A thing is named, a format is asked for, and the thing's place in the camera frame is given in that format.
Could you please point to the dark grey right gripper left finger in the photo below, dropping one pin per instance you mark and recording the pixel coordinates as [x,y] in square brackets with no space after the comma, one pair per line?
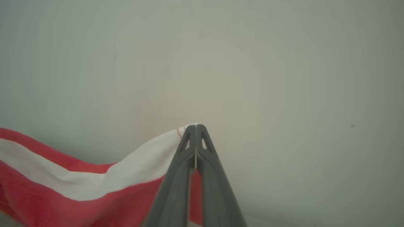
[176,189]

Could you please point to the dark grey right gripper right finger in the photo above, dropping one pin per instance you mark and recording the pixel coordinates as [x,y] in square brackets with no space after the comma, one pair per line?
[217,195]

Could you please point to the red shorts white stripe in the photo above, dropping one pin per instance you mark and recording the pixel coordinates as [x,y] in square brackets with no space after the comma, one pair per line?
[63,208]

